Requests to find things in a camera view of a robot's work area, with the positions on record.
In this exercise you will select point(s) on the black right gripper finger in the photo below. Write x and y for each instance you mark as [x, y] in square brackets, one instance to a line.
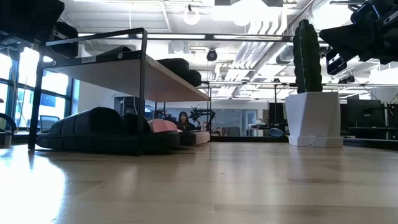
[351, 39]
[336, 63]

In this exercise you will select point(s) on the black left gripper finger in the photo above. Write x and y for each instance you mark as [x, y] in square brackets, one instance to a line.
[65, 40]

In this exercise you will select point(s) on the pink rubber slide sandal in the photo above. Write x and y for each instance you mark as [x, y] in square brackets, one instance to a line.
[161, 125]
[196, 138]

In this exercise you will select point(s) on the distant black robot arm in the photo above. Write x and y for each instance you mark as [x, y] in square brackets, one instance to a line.
[199, 113]

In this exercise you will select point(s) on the black ceiling track light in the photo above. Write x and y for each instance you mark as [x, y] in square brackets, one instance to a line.
[347, 80]

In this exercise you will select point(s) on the green cactus plant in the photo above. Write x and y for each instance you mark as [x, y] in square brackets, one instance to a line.
[308, 56]

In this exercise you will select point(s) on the large office window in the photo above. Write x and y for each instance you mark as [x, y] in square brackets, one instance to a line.
[59, 82]

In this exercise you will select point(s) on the black computer monitor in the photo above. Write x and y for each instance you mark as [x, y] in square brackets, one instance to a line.
[126, 105]
[365, 113]

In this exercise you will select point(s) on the white hexagonal plant pot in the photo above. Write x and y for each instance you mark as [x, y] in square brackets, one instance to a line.
[314, 118]

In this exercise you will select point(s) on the black office chair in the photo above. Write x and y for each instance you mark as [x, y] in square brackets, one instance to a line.
[48, 122]

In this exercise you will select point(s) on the small grey cylinder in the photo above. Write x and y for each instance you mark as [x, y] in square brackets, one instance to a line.
[7, 140]

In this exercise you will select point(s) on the long ceiling light bar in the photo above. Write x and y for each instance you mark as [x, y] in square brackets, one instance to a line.
[208, 36]

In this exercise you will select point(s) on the person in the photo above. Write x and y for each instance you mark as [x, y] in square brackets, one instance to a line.
[184, 121]

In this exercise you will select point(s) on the grey ceiling duct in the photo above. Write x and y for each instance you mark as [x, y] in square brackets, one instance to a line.
[284, 56]

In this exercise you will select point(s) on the wooden shelf black metal frame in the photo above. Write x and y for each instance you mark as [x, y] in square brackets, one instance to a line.
[124, 77]

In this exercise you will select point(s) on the distant black metal frame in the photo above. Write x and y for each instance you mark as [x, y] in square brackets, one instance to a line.
[275, 102]

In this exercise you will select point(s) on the black frame bracket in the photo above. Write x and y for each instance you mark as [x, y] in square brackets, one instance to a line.
[276, 133]

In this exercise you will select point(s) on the black aluminium table frame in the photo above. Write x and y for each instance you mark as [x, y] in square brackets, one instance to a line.
[248, 139]

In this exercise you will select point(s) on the black ceiling dome camera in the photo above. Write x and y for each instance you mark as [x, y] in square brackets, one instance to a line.
[212, 56]

